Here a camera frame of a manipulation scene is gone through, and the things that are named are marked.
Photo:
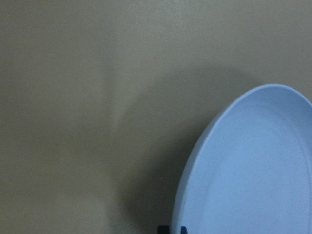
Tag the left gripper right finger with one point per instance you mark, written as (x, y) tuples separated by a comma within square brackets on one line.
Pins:
[(183, 230)]

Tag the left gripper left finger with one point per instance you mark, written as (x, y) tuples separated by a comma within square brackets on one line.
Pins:
[(163, 229)]

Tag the blue plate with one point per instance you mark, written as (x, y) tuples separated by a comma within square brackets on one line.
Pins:
[(250, 171)]

